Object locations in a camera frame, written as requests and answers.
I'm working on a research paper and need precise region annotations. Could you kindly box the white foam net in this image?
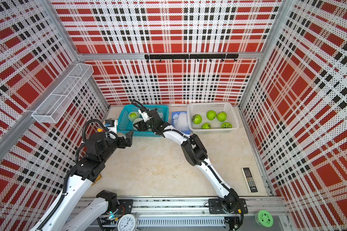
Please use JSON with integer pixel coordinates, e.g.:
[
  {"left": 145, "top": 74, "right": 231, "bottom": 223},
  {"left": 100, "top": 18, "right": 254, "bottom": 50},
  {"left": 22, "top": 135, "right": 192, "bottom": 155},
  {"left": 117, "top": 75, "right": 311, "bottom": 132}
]
[{"left": 133, "top": 117, "right": 144, "bottom": 125}]

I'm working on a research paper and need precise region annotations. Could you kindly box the green custard apple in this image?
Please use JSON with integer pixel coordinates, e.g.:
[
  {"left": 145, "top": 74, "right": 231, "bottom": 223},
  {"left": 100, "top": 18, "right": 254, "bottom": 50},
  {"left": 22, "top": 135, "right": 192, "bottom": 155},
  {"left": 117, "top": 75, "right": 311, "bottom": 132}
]
[
  {"left": 201, "top": 123, "right": 212, "bottom": 130},
  {"left": 206, "top": 110, "right": 217, "bottom": 120},
  {"left": 216, "top": 112, "right": 227, "bottom": 122}
]

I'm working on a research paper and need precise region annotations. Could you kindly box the dark-spotted custard apple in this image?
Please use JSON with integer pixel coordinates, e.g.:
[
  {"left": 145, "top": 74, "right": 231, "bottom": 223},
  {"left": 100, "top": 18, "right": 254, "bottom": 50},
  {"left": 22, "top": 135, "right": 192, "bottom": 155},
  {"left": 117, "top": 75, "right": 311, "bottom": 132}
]
[
  {"left": 221, "top": 122, "right": 233, "bottom": 129},
  {"left": 191, "top": 114, "right": 202, "bottom": 125}
]

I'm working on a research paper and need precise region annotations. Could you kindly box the remote control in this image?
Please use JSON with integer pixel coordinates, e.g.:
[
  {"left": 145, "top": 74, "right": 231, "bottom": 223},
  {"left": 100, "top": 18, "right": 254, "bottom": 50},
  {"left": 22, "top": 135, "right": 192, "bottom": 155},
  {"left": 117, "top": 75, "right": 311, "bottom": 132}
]
[{"left": 242, "top": 167, "right": 258, "bottom": 193}]

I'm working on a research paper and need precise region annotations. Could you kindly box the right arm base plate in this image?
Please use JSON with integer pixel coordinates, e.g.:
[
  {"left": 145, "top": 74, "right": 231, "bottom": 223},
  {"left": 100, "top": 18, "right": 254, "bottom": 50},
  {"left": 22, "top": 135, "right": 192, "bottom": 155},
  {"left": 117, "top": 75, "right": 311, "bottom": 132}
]
[{"left": 208, "top": 198, "right": 248, "bottom": 214}]

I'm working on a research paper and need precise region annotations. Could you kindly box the dark-spotted custard apple front right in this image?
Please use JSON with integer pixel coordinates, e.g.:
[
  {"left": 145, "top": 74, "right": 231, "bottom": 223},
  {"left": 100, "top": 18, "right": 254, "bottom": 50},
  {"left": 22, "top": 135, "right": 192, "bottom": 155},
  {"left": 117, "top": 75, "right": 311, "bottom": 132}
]
[{"left": 221, "top": 122, "right": 233, "bottom": 129}]

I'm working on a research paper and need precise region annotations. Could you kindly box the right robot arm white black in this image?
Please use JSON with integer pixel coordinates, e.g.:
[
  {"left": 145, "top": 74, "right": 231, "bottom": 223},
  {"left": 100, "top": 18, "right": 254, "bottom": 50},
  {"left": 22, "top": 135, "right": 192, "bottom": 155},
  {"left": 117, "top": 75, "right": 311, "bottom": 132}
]
[{"left": 131, "top": 100, "right": 247, "bottom": 215}]

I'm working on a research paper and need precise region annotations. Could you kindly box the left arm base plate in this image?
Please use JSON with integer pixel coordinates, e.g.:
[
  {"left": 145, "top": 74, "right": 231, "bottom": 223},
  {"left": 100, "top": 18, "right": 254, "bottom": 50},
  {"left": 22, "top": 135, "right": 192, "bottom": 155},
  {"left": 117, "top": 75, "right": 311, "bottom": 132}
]
[{"left": 104, "top": 199, "right": 134, "bottom": 218}]

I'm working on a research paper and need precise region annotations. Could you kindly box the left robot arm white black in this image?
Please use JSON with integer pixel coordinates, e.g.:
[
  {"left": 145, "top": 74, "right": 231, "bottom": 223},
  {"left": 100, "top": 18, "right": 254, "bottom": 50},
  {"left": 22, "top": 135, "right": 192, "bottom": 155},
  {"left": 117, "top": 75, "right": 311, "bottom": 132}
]
[{"left": 32, "top": 119, "right": 134, "bottom": 231}]

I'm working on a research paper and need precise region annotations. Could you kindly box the sleeved custard apple left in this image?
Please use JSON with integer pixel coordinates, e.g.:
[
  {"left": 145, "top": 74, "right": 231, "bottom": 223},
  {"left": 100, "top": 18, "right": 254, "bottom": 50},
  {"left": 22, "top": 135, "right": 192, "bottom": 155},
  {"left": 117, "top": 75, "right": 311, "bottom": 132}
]
[{"left": 128, "top": 112, "right": 140, "bottom": 122}]

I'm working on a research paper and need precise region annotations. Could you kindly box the wire mesh wall shelf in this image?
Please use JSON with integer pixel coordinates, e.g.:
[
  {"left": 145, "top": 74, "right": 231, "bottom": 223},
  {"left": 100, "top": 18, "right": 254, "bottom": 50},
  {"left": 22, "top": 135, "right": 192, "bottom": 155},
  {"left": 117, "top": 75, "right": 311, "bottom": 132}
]
[{"left": 32, "top": 63, "right": 93, "bottom": 124}]

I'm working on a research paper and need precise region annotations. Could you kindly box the stack of white foam nets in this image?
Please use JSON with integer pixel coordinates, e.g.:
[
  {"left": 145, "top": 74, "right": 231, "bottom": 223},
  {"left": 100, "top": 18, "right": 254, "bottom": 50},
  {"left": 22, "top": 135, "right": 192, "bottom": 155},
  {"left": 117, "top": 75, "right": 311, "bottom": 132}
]
[{"left": 173, "top": 112, "right": 190, "bottom": 132}]

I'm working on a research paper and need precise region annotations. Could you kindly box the teal plastic basket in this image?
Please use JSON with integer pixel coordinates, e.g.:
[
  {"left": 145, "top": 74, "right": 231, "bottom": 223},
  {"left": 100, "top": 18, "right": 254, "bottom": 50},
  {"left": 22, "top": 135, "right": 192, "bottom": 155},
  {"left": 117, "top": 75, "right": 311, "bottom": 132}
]
[{"left": 117, "top": 105, "right": 169, "bottom": 137}]

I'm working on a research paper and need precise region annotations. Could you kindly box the black hook rail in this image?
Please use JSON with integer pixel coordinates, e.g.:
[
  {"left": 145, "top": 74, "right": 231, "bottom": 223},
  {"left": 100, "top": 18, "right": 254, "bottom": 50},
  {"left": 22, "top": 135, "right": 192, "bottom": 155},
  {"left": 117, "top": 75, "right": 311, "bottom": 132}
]
[{"left": 144, "top": 54, "right": 239, "bottom": 61}]

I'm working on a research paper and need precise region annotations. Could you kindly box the white perforated plastic basket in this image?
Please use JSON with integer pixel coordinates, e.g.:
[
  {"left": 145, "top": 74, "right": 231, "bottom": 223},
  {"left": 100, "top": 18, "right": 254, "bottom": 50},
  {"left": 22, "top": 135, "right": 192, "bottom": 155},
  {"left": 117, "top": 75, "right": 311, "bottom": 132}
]
[{"left": 187, "top": 102, "right": 239, "bottom": 133}]

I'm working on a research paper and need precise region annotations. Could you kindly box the yellow block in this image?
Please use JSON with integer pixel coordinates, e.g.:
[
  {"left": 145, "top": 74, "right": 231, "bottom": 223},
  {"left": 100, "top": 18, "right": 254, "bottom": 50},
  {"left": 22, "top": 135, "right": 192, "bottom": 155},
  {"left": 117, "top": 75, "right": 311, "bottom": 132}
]
[{"left": 93, "top": 174, "right": 102, "bottom": 185}]

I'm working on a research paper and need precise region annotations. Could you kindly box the dark-spotted custard apple front left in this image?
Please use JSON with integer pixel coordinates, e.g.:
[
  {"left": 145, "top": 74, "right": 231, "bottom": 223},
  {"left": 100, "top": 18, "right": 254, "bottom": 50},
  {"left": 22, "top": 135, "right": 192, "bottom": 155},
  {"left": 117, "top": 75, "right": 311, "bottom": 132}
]
[{"left": 191, "top": 114, "right": 202, "bottom": 125}]

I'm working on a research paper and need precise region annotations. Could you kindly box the blue plastic tray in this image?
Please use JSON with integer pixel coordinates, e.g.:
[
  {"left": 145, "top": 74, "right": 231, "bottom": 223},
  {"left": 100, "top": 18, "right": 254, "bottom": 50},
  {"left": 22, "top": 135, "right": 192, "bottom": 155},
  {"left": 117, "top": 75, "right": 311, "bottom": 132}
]
[{"left": 171, "top": 111, "right": 192, "bottom": 137}]

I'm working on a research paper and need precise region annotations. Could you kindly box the round pressure gauge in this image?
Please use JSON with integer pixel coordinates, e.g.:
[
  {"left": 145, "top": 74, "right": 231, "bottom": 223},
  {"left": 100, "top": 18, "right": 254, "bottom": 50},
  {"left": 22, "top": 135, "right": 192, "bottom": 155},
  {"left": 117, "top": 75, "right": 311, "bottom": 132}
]
[{"left": 117, "top": 214, "right": 138, "bottom": 231}]

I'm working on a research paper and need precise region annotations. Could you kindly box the green tape spool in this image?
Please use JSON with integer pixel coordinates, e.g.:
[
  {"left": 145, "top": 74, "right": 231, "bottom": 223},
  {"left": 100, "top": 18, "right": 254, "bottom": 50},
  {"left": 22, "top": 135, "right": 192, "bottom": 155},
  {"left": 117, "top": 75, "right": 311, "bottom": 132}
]
[{"left": 254, "top": 210, "right": 274, "bottom": 228}]

